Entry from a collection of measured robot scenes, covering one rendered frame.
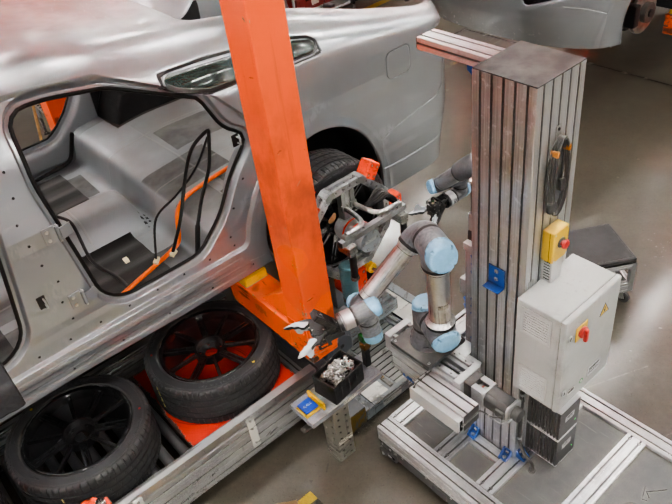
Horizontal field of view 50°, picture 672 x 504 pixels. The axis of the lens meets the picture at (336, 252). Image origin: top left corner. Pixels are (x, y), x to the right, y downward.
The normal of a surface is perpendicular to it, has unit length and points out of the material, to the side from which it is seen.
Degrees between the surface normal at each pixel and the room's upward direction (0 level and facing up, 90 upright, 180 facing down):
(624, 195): 0
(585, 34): 102
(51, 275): 89
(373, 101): 90
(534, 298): 0
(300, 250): 90
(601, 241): 0
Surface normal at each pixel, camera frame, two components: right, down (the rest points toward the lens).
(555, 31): -0.30, 0.82
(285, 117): 0.65, 0.41
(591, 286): -0.11, -0.78
